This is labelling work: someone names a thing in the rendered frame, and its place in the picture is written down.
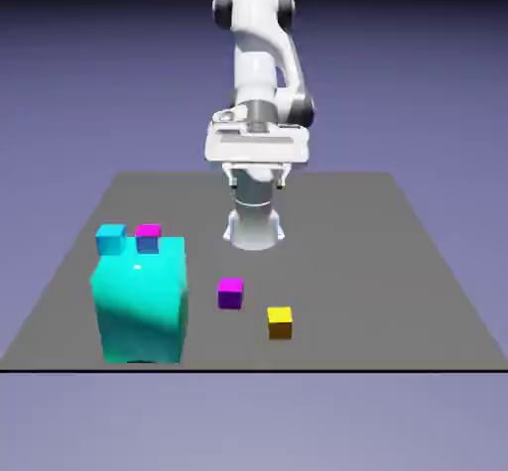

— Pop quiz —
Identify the small cyan cube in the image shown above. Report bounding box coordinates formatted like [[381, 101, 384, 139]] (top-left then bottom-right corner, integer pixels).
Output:
[[94, 223, 128, 257]]

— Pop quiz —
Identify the large cyan box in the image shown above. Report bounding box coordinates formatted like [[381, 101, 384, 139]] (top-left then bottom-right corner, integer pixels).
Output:
[[89, 235, 190, 365]]

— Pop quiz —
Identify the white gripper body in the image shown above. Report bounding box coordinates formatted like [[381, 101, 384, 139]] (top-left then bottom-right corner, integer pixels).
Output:
[[203, 120, 312, 172]]

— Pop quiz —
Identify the small yellow cube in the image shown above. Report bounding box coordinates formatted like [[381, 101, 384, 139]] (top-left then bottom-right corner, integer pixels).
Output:
[[266, 305, 294, 340]]

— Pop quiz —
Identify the small magenta cube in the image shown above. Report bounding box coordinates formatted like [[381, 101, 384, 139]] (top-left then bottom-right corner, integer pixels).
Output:
[[134, 223, 163, 255], [216, 277, 244, 310]]

